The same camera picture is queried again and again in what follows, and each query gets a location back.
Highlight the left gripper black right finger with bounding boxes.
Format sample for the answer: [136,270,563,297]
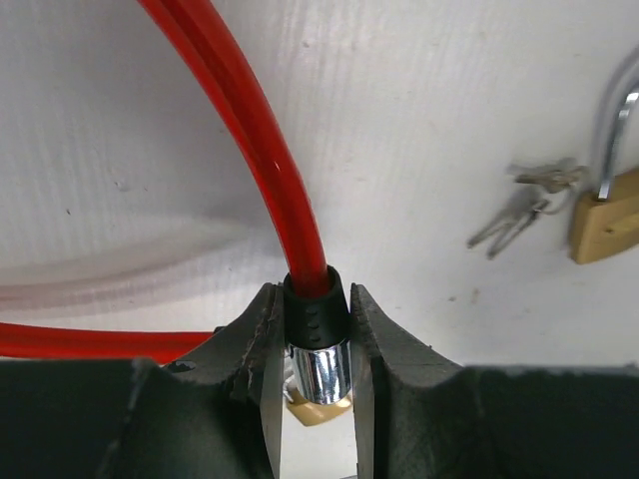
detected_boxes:
[350,284,638,478]

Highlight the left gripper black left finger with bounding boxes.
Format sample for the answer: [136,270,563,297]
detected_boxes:
[1,283,283,478]

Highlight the red cable lock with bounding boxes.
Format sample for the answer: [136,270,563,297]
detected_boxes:
[1,1,350,405]

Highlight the small brass padlock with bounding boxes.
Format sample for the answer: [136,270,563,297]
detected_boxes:
[285,388,352,427]

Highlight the keys beside long padlock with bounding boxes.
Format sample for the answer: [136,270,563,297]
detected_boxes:
[466,158,590,259]

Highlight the long shackle brass padlock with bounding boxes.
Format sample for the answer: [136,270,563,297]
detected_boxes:
[568,49,638,264]

